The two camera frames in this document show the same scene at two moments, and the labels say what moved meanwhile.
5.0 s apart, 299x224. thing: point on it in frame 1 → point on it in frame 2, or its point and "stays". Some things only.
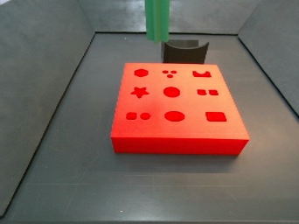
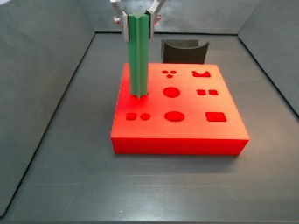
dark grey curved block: x=183 y=52 stays
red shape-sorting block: x=175 y=110 stays
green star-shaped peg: x=158 y=20 → x=139 y=39
